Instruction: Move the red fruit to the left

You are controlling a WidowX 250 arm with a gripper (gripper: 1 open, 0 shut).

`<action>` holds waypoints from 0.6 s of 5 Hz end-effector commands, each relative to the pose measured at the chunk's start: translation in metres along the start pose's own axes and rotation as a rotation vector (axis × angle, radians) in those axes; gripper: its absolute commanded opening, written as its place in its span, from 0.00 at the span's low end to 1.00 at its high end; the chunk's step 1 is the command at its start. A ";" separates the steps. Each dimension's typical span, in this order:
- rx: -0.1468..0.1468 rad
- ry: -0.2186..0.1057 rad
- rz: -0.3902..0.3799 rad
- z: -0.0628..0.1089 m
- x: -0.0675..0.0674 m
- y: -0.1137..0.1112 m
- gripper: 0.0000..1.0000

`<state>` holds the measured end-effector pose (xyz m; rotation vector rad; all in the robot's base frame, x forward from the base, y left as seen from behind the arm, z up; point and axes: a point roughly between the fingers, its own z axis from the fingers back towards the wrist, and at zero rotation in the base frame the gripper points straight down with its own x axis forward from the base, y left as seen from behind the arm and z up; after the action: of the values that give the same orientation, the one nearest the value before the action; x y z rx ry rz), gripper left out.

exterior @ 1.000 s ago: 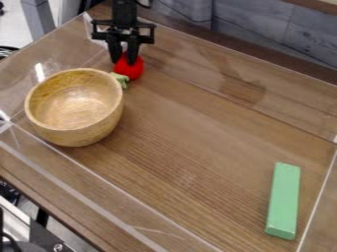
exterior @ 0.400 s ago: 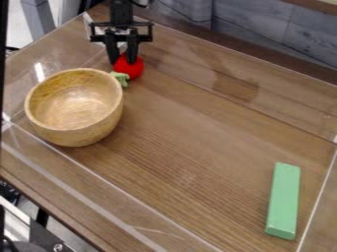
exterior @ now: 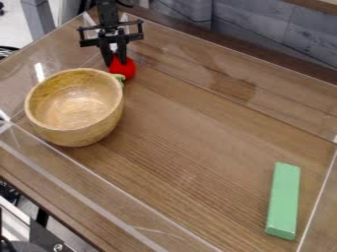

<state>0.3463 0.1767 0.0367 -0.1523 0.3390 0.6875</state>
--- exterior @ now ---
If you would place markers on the wooden bowl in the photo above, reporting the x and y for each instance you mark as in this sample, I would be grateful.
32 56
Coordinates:
75 106

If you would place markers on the black device bottom left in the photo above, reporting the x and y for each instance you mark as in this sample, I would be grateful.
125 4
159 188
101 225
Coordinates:
30 238

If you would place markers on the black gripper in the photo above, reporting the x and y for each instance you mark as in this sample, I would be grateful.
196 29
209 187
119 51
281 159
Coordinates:
113 34

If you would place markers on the green rectangular block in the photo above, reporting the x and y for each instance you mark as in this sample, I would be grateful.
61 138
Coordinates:
281 221

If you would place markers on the red plush fruit green stem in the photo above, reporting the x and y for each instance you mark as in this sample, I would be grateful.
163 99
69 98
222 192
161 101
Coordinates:
122 71

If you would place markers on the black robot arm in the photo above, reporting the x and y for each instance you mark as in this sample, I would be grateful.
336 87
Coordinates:
109 18

